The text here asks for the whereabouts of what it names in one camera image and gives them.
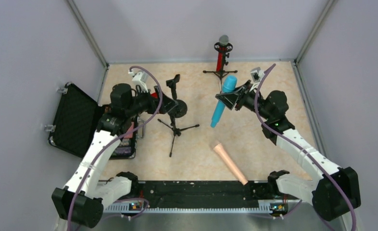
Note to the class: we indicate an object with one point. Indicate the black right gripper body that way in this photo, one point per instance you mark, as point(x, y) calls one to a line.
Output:
point(239, 97)

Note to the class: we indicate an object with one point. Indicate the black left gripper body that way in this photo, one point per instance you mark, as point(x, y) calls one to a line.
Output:
point(158, 101)

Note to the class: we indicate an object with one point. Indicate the blue microphone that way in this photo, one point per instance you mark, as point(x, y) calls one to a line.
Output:
point(228, 86)

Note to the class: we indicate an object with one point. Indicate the black tripod clip mic stand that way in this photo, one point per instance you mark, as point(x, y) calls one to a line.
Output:
point(176, 131)

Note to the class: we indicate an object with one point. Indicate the black shock mount tripod stand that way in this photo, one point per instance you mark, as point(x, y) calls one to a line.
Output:
point(223, 73)

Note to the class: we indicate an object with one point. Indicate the red glitter microphone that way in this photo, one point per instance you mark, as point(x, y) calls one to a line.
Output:
point(221, 47)

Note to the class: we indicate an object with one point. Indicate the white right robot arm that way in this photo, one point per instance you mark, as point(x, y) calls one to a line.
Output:
point(333, 190)

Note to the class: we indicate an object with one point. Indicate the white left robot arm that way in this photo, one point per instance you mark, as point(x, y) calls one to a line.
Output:
point(81, 200)

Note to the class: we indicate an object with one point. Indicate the black round base clamp stand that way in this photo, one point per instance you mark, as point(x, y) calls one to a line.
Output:
point(181, 108)

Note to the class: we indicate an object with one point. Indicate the pink playing card deck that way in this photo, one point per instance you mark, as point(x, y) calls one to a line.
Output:
point(130, 130)

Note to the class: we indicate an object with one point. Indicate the open black carrying case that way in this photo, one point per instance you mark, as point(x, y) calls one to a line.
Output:
point(77, 117)

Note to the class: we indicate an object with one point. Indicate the pink microphone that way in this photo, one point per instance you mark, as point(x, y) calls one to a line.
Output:
point(231, 165)

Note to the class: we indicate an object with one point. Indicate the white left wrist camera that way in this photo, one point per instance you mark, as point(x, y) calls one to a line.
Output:
point(139, 79)

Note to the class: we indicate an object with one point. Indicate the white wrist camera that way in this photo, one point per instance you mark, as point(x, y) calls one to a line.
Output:
point(257, 74)
point(139, 79)

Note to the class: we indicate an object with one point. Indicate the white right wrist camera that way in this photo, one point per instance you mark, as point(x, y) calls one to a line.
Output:
point(257, 74)

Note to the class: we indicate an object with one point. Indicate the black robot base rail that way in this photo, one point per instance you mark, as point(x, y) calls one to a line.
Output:
point(213, 195)

